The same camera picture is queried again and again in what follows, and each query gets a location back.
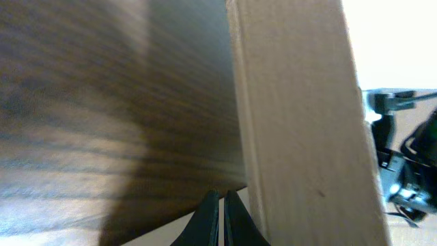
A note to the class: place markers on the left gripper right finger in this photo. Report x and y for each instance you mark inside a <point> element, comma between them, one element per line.
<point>239,228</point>

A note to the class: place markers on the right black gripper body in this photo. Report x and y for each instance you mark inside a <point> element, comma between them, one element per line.
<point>407,176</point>

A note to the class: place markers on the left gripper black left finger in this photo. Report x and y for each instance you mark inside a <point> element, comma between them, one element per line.
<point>203,227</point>

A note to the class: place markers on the brown cardboard box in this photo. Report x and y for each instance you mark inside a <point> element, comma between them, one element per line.
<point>310,163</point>

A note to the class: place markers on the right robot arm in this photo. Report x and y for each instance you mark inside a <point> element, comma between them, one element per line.
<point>407,176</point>

